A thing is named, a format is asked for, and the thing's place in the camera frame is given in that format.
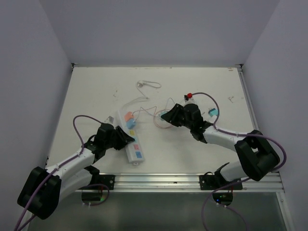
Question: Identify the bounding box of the blue charger plug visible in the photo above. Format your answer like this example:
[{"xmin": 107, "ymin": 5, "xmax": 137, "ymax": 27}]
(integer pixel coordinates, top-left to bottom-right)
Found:
[{"xmin": 126, "ymin": 118, "xmax": 136, "ymax": 129}]

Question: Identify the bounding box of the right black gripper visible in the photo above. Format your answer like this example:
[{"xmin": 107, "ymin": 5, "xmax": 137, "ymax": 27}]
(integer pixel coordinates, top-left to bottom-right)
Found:
[{"xmin": 161, "ymin": 103, "xmax": 193, "ymax": 130}]

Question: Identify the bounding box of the teal charger plug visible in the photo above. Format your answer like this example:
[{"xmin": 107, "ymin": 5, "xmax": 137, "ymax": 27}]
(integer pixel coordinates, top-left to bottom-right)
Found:
[{"xmin": 208, "ymin": 108, "xmax": 218, "ymax": 117}]

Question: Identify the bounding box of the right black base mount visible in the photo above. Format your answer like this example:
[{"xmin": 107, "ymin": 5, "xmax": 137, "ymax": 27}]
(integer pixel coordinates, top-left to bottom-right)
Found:
[{"xmin": 199, "ymin": 172, "xmax": 241, "ymax": 191}]

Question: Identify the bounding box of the green charger plug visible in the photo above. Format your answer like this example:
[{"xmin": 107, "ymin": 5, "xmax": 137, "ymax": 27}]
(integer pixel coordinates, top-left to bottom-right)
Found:
[{"xmin": 159, "ymin": 111, "xmax": 167, "ymax": 121}]

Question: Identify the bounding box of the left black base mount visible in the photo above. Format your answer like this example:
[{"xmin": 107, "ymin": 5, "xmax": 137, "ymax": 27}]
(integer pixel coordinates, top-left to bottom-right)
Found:
[{"xmin": 96, "ymin": 174, "xmax": 116, "ymax": 190}]

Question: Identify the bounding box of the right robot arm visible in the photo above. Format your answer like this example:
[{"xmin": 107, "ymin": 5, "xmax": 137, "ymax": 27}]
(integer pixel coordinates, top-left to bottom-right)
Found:
[{"xmin": 161, "ymin": 103, "xmax": 280, "ymax": 189}]

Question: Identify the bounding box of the white power strip cord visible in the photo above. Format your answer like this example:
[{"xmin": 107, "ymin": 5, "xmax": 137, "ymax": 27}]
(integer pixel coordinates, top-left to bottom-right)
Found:
[{"xmin": 121, "ymin": 80, "xmax": 162, "ymax": 111}]

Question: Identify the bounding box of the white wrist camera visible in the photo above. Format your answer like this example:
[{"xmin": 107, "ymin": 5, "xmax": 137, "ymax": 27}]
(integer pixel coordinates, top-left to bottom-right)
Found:
[
  {"xmin": 105, "ymin": 116, "xmax": 114, "ymax": 124},
  {"xmin": 184, "ymin": 93, "xmax": 197, "ymax": 106}
]

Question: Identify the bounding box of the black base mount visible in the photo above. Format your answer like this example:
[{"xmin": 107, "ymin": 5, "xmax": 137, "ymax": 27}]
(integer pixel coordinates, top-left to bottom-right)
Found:
[
  {"xmin": 96, "ymin": 174, "xmax": 116, "ymax": 190},
  {"xmin": 199, "ymin": 172, "xmax": 241, "ymax": 191}
]

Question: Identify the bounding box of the aluminium rail frame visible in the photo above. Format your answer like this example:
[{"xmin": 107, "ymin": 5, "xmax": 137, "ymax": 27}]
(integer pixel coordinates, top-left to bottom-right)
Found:
[{"xmin": 62, "ymin": 172, "xmax": 284, "ymax": 193}]

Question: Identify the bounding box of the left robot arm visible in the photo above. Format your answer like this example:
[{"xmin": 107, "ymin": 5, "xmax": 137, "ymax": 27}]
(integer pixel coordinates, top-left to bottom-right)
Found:
[{"xmin": 17, "ymin": 123, "xmax": 135, "ymax": 219}]

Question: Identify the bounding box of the orange charger plug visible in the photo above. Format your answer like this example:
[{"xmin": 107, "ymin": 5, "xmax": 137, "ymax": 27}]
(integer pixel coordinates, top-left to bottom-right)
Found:
[{"xmin": 124, "ymin": 112, "xmax": 134, "ymax": 122}]

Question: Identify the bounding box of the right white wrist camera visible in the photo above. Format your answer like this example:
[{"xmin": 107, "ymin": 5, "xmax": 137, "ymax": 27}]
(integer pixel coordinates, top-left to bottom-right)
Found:
[{"xmin": 184, "ymin": 93, "xmax": 197, "ymax": 106}]

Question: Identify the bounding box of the white power strip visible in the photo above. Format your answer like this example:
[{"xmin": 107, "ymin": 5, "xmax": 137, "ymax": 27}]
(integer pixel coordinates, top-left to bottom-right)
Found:
[{"xmin": 116, "ymin": 109, "xmax": 145, "ymax": 165}]

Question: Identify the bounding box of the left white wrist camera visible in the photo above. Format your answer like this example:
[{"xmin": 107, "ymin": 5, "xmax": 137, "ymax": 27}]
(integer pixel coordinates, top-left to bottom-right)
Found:
[{"xmin": 105, "ymin": 116, "xmax": 114, "ymax": 124}]

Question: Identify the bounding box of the white 80W charger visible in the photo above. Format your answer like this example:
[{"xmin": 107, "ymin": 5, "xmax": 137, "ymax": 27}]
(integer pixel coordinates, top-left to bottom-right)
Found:
[{"xmin": 209, "ymin": 116, "xmax": 217, "ymax": 123}]

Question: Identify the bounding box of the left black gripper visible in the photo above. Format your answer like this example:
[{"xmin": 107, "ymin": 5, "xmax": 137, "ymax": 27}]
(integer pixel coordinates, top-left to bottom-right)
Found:
[{"xmin": 104, "ymin": 126, "xmax": 134, "ymax": 150}]

